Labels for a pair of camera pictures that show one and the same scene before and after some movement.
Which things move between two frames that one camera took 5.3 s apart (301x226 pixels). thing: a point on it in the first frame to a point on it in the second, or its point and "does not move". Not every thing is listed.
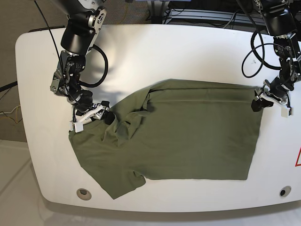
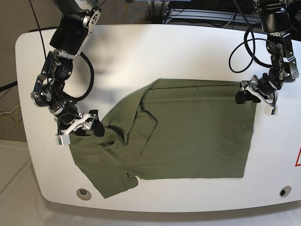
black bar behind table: (46, 28) does not move
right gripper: (277, 91) to (262, 87)
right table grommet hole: (285, 191) does not move
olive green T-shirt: (179, 130) does not move
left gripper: (97, 113) to (83, 121)
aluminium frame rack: (158, 11) does not move
